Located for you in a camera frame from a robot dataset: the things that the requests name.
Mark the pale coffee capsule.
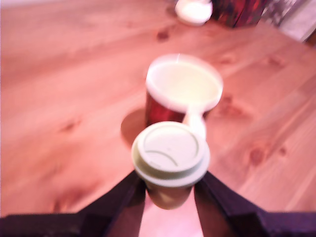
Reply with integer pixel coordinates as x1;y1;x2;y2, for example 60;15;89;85
130;120;211;210

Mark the dark floral tissue box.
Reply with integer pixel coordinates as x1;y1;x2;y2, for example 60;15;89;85
211;0;269;29

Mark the dark illustrated mug, white handle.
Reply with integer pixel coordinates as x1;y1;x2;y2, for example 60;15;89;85
145;53;224;142

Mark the small white round camera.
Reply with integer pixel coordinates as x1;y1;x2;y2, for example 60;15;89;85
174;0;213;27

